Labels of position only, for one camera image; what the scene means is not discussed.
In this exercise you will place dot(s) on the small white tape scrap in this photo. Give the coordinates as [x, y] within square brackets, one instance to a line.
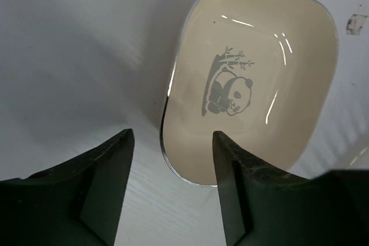
[355, 24]

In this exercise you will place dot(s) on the cream square panda plate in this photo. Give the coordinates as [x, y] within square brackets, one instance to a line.
[257, 70]

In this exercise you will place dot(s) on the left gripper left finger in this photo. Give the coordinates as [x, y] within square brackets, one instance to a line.
[77, 202]

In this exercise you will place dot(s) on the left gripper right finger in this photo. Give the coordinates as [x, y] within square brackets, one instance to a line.
[262, 204]

